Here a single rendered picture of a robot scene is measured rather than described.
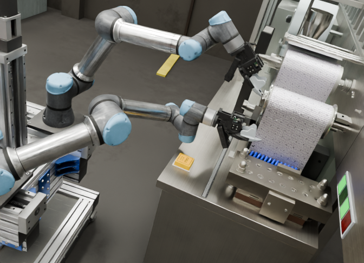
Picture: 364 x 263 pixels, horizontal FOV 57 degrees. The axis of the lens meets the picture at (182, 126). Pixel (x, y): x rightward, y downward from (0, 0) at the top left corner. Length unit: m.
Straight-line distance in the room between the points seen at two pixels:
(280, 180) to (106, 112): 0.71
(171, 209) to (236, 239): 0.29
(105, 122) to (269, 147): 0.68
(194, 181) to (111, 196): 1.21
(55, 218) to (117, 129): 1.02
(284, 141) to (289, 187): 0.19
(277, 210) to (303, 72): 0.60
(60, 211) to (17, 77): 0.94
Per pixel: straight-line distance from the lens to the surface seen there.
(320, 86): 1.58
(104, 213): 2.41
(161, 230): 1.55
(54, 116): 1.70
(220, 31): 1.33
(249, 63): 1.34
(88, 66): 1.67
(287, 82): 1.58
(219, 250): 1.51
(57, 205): 2.18
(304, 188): 1.41
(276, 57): 1.60
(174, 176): 1.40
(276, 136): 1.42
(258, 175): 1.35
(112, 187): 2.59
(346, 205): 1.14
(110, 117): 1.20
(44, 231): 2.06
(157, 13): 5.54
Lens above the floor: 1.81
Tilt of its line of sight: 32 degrees down
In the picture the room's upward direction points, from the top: 15 degrees clockwise
